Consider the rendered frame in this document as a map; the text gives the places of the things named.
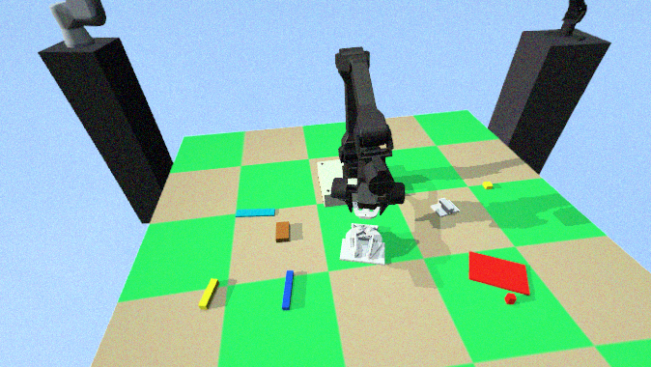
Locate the small red block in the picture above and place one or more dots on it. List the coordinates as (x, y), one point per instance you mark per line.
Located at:
(510, 298)

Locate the blue long bar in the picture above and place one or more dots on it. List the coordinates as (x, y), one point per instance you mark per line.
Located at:
(288, 290)

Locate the orange rectangular block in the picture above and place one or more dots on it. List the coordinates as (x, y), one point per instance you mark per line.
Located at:
(282, 231)

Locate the light blue flat bar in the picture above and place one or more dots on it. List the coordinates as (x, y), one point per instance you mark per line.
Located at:
(255, 212)

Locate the red flat plate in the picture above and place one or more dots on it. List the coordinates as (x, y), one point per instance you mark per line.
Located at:
(503, 274)

